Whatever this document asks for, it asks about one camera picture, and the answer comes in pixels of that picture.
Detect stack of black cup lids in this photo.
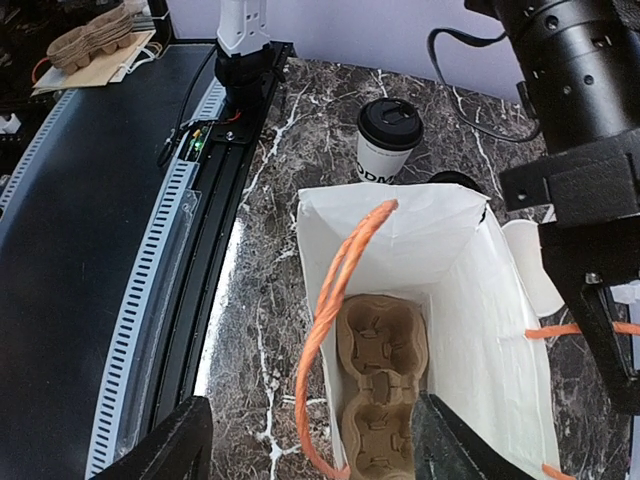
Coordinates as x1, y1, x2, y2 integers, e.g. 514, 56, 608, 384
428, 170, 483, 194

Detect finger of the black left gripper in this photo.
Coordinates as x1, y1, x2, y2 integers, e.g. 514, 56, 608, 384
538, 216, 639, 415

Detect black front table rail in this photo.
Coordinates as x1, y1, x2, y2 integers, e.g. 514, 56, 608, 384
141, 42, 295, 433

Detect stack of white paper cups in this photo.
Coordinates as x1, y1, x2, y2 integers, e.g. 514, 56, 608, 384
502, 219, 564, 318

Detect single white paper cup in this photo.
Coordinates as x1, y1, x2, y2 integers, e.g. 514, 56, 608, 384
356, 135, 412, 184

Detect single black cup lid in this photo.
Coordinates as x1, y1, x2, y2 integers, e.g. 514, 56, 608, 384
357, 98, 424, 151

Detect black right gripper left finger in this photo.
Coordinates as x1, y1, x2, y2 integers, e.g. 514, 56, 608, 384
94, 396, 213, 480

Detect grey slotted cable duct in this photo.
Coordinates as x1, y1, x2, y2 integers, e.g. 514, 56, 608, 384
1, 48, 220, 479

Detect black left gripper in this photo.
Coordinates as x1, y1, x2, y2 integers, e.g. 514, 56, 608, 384
465, 1, 639, 227

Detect spare cup carriers and bags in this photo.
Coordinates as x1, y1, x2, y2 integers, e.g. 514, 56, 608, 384
32, 1, 165, 95

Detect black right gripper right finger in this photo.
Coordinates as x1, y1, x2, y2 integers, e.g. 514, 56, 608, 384
411, 391, 532, 480

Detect brown cardboard cup carrier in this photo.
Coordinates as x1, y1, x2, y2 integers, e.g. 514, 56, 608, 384
336, 295, 428, 479

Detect printed paper takeout bag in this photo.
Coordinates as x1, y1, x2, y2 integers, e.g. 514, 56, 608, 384
295, 183, 581, 479

